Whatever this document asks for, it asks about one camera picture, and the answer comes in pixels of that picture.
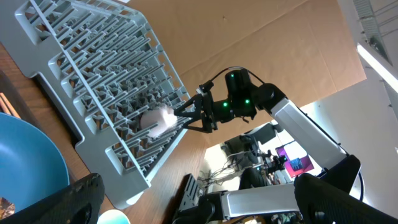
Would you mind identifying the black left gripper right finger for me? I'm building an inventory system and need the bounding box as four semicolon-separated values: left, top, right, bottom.
294;174;397;224

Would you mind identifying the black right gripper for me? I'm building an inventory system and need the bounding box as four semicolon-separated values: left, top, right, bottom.
174;68;256;133

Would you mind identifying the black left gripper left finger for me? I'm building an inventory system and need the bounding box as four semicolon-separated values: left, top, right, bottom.
1;173;104;224

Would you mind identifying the light blue cup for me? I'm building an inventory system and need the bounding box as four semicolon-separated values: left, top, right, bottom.
97;209;130;224

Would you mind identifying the pink cup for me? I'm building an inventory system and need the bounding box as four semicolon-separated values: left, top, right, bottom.
140;106;178;138

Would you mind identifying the dark blue plate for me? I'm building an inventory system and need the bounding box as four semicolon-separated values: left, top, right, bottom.
1;113;70;212

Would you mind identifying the grey dishwasher rack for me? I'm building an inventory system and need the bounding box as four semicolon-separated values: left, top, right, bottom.
1;0;188;209

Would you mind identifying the brown food scrap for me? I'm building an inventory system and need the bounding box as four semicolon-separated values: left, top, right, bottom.
0;197;16;220

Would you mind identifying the brown serving tray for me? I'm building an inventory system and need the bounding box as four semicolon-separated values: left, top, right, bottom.
1;71;42;130

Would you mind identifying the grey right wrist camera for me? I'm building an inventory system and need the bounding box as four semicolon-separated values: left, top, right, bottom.
196;80;214;95

